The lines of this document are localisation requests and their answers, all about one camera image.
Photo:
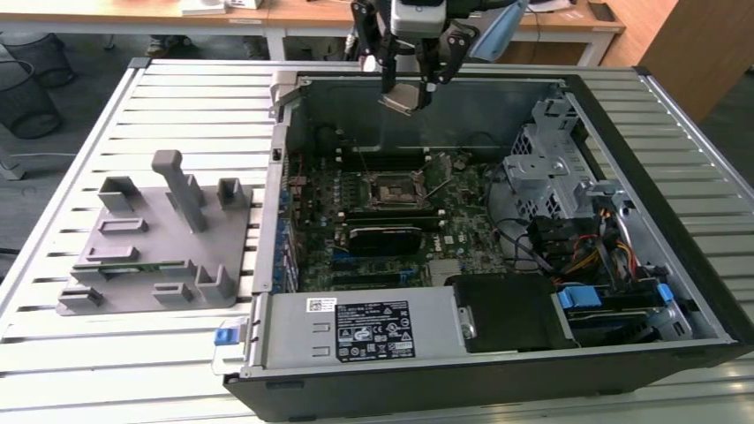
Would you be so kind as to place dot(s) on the wooden cabinet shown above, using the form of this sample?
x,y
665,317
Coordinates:
x,y
696,53

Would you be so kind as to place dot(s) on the black graphics card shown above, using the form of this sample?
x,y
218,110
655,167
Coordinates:
x,y
384,242

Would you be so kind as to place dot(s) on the blue plastic tab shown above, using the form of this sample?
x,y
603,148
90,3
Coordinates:
x,y
665,295

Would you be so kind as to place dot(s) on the grey power supply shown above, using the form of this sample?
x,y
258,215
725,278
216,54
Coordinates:
x,y
284,327

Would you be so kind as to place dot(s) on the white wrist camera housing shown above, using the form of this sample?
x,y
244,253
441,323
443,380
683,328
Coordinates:
x,y
416,20

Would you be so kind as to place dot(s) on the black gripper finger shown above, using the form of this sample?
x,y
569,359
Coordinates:
x,y
457,48
389,66

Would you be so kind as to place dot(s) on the black expansion slot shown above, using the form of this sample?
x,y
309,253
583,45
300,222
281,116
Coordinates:
x,y
365,279

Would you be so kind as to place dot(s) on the small white box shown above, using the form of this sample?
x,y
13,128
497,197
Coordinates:
x,y
244,3

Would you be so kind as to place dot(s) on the black PC case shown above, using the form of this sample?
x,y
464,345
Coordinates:
x,y
413,393

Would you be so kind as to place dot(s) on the green motherboard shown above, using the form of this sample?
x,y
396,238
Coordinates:
x,y
472,229

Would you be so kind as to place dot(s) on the black mesh waste bin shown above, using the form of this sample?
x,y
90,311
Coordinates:
x,y
27,101
47,57

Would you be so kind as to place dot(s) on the silver CPU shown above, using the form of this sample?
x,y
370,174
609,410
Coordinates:
x,y
404,98

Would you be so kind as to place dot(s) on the black plastic cover panel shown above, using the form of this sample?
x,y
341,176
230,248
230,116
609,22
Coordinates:
x,y
507,313

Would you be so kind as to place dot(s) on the green RAM stick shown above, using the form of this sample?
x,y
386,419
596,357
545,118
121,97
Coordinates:
x,y
150,266

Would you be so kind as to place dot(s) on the blue board connector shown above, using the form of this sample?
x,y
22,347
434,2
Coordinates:
x,y
344,255

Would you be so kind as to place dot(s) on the grey parts rack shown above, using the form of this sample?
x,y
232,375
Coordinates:
x,y
172,252

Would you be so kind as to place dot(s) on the black RAM slot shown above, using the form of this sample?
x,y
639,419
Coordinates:
x,y
389,216
396,152
389,221
389,212
396,157
433,225
396,163

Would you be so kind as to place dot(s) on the CPU socket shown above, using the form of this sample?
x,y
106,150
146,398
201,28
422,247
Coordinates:
x,y
396,191

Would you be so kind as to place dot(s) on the silver chipset heatsink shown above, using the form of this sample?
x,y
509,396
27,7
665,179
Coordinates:
x,y
445,270

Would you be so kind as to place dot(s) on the perforated metal drive cage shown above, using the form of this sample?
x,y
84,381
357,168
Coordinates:
x,y
533,170

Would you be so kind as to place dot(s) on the blue case latch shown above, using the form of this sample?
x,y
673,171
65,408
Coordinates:
x,y
228,336

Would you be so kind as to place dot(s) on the blue disk carrier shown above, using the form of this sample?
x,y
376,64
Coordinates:
x,y
577,300

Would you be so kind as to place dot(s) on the wooden desk white frame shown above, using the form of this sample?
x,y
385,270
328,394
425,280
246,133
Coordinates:
x,y
567,26
89,20

